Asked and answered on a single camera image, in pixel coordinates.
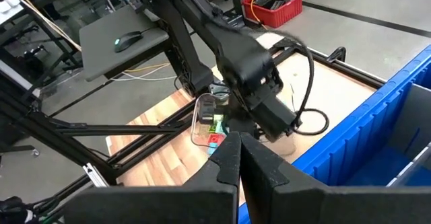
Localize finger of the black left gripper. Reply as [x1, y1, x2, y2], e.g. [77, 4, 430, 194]
[197, 98, 217, 124]

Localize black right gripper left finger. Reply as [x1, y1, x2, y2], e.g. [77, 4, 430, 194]
[63, 131, 242, 224]

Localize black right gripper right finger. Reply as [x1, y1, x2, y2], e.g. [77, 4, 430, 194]
[240, 132, 431, 224]

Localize blue plastic bin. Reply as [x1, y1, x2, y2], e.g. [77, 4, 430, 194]
[237, 44, 431, 224]

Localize red plastic crate with devices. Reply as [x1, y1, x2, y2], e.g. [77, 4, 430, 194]
[241, 0, 304, 29]

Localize black computer mouse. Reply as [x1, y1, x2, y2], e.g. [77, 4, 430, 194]
[113, 30, 144, 54]

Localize black devices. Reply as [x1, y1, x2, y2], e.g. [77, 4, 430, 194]
[252, 0, 292, 11]

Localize grey folding table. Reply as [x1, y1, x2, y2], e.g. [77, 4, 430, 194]
[79, 5, 170, 83]

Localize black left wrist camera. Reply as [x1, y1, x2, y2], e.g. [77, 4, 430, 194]
[254, 94, 302, 143]

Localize white cable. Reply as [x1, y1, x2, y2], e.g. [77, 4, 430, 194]
[110, 63, 178, 83]

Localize silver metal bracket plate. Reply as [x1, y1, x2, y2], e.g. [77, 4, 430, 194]
[81, 162, 111, 188]

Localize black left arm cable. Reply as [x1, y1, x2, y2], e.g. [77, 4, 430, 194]
[269, 28, 330, 137]

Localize yellow cable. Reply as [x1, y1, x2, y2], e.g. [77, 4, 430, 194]
[251, 0, 269, 28]

